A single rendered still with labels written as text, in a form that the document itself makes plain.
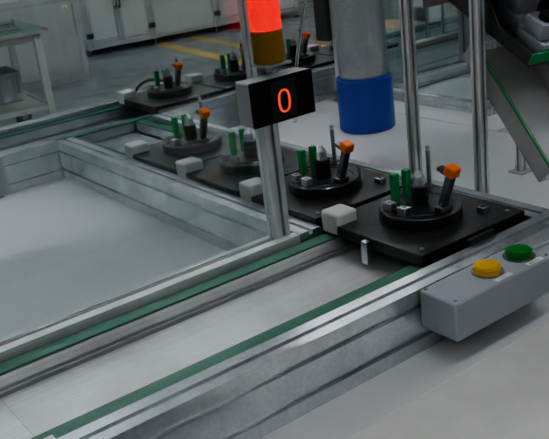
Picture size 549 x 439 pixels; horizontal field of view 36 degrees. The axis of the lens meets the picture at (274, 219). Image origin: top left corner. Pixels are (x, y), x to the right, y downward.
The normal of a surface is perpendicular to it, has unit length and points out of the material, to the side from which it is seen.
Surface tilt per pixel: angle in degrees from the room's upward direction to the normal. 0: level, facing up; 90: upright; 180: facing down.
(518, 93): 45
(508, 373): 0
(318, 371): 90
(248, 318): 0
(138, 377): 0
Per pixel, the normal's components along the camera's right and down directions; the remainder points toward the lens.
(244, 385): 0.59, 0.22
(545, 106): 0.23, -0.47
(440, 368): -0.11, -0.93
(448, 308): -0.80, 0.30
